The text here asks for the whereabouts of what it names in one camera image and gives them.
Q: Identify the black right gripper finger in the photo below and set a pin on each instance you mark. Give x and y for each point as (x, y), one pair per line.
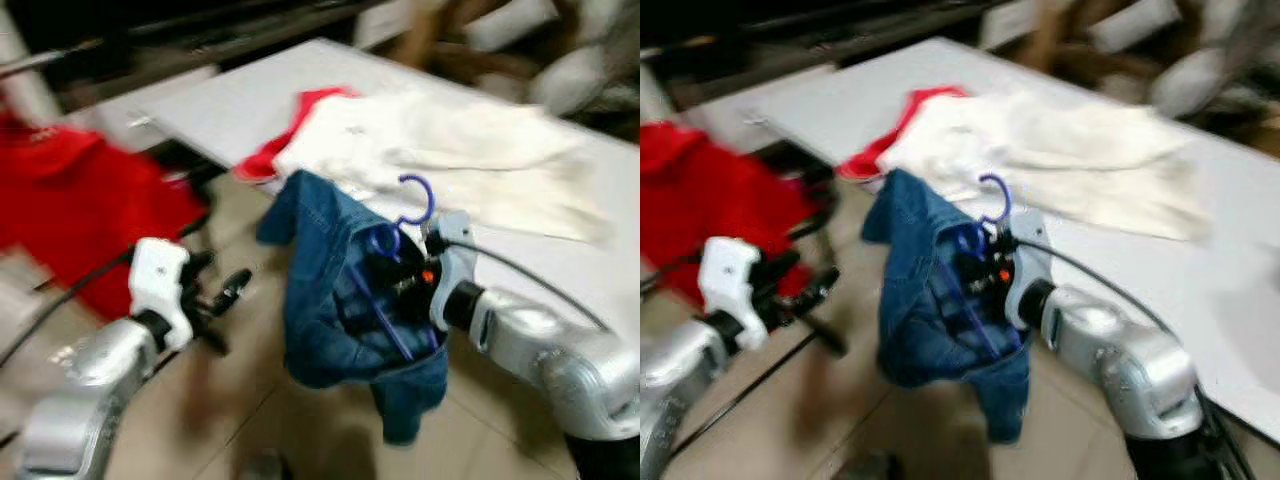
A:
(382, 265)
(960, 265)
(964, 294)
(386, 294)

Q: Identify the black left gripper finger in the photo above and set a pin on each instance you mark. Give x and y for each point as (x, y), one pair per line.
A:
(202, 262)
(816, 288)
(782, 262)
(230, 287)

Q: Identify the blue denim shorts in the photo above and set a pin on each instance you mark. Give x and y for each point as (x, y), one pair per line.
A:
(320, 300)
(910, 300)

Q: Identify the purple plastic clothes hanger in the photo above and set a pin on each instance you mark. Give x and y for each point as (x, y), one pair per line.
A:
(429, 198)
(1006, 198)

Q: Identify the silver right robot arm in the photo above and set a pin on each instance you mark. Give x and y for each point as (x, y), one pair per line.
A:
(1130, 360)
(560, 350)

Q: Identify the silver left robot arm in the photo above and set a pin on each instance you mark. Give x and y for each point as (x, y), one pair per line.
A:
(80, 400)
(670, 400)

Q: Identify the plain red t-shirt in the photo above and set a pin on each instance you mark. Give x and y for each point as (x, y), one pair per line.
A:
(80, 210)
(700, 210)

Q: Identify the red polo shirt striped collar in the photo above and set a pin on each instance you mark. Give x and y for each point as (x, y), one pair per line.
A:
(275, 155)
(870, 150)

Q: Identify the white shirt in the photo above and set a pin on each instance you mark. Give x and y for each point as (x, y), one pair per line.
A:
(1010, 125)
(400, 125)

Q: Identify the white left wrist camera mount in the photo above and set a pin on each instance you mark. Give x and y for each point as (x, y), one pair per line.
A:
(730, 280)
(160, 280)

